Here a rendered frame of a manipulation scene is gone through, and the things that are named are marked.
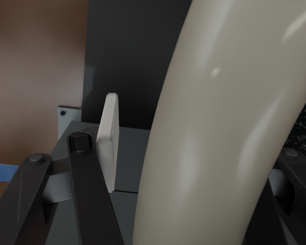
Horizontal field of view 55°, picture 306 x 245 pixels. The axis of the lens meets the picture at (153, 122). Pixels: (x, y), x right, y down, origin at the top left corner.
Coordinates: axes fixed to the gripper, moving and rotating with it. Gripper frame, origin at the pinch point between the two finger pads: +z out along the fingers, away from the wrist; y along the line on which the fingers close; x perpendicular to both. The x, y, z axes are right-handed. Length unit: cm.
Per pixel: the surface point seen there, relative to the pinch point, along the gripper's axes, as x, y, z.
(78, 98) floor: -31, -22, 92
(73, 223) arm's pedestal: -42, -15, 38
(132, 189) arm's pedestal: -43, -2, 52
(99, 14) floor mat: 0, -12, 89
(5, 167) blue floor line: -63, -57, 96
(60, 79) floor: -23, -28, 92
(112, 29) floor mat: -5, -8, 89
